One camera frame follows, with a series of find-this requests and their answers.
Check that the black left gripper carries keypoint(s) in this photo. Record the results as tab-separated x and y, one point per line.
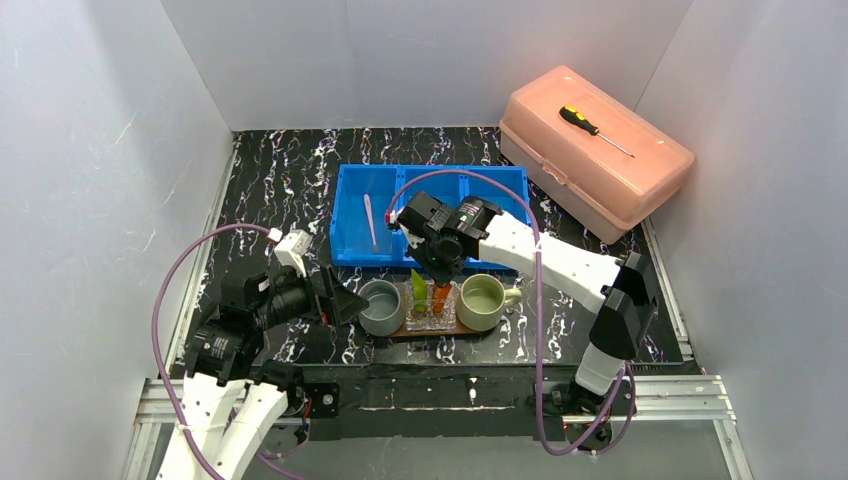
329	298

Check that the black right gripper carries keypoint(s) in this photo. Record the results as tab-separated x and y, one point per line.
439	266

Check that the grey-blue ceramic mug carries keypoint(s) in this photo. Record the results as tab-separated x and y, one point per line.
385	313

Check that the orange toothpaste tube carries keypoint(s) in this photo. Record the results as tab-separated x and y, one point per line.
439	295

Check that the yellow-green toothpaste tube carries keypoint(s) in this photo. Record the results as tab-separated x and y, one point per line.
419	293

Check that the light green ceramic mug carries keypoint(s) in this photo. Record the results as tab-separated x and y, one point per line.
483	300

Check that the clear plastic toothbrush holder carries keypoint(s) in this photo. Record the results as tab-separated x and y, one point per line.
429	321

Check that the blue three-compartment bin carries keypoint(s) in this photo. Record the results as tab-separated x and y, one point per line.
349	233

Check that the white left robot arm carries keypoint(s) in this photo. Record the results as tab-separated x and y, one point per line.
229	401

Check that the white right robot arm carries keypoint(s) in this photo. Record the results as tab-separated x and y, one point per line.
622	293

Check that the oval wooden tray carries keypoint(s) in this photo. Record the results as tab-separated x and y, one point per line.
404	332

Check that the yellow black screwdriver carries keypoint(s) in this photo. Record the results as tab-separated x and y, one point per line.
577	119

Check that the pink plastic toolbox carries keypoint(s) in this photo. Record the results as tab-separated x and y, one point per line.
608	192

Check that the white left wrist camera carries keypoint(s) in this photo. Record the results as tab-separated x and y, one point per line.
290	248

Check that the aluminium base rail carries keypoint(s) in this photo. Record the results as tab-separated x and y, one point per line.
658	398

